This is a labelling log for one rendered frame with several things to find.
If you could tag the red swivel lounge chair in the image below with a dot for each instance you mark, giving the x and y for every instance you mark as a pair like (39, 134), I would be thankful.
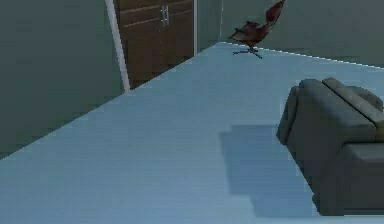
(256, 31)

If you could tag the grey sofa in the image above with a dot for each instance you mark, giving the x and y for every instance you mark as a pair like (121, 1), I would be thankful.
(330, 143)

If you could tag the brown wooden cupboard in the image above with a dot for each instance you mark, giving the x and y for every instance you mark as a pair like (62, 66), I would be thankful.
(153, 43)

